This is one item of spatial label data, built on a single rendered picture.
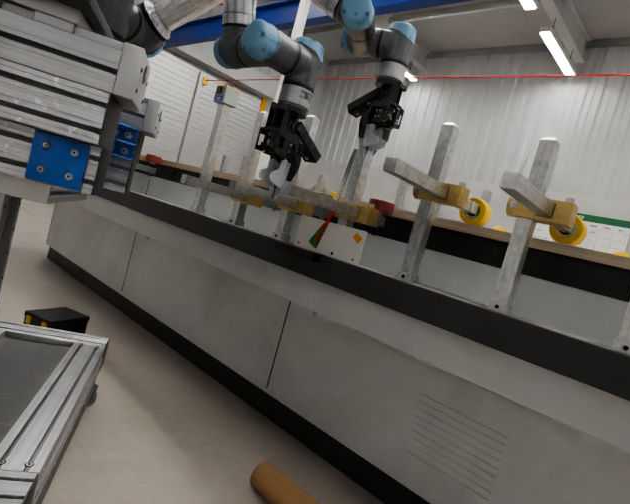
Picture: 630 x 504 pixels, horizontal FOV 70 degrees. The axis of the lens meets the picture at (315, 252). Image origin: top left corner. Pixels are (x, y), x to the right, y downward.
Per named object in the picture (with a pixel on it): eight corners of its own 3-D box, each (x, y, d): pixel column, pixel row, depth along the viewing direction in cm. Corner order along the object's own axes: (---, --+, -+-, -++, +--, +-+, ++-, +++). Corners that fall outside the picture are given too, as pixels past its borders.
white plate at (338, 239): (356, 265, 128) (366, 231, 127) (293, 244, 145) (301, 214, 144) (357, 265, 128) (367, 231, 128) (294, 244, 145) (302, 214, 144)
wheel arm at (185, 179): (184, 186, 143) (188, 173, 143) (179, 185, 145) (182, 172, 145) (279, 213, 176) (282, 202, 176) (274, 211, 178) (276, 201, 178)
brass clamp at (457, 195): (456, 204, 111) (462, 184, 110) (409, 196, 119) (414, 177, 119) (465, 209, 115) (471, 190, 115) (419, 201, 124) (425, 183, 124)
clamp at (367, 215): (365, 224, 128) (370, 207, 128) (330, 215, 137) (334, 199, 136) (376, 227, 132) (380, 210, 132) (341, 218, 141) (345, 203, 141)
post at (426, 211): (403, 300, 118) (455, 121, 115) (392, 296, 120) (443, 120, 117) (409, 301, 121) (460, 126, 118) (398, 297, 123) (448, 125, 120)
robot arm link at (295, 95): (296, 96, 110) (321, 97, 104) (291, 114, 110) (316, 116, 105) (275, 83, 104) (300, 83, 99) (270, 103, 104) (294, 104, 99)
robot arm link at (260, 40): (226, 55, 98) (264, 77, 106) (257, 51, 90) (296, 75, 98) (235, 19, 97) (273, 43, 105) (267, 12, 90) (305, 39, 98)
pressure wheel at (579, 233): (577, 208, 113) (544, 219, 118) (588, 238, 111) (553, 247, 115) (582, 212, 117) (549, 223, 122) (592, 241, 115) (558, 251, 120)
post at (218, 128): (195, 212, 182) (223, 103, 180) (188, 210, 186) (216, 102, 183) (204, 214, 186) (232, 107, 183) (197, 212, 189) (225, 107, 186)
